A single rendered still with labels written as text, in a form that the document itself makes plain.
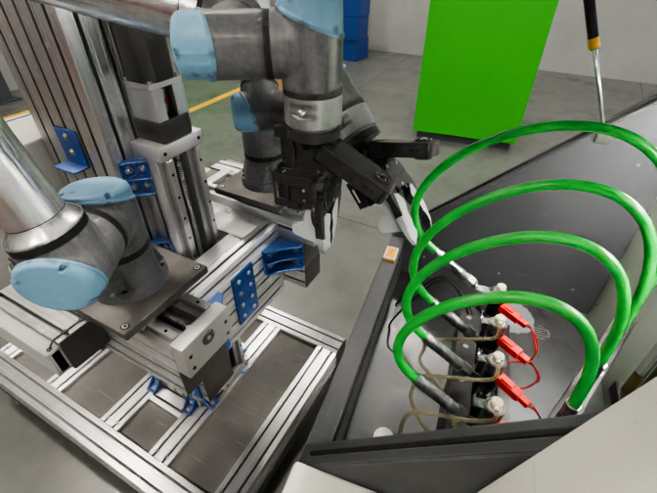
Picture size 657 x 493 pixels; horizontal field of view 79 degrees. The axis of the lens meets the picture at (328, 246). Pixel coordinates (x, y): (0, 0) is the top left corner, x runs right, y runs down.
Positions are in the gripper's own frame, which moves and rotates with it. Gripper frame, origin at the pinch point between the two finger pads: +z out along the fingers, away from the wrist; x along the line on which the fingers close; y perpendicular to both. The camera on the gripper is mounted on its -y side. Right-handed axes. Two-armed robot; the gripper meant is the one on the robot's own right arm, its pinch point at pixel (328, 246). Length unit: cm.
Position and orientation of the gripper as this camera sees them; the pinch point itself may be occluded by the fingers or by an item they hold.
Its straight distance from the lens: 65.0
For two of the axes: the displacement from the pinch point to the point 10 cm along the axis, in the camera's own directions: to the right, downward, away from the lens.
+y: -9.4, -2.1, 2.7
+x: -3.4, 5.8, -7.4
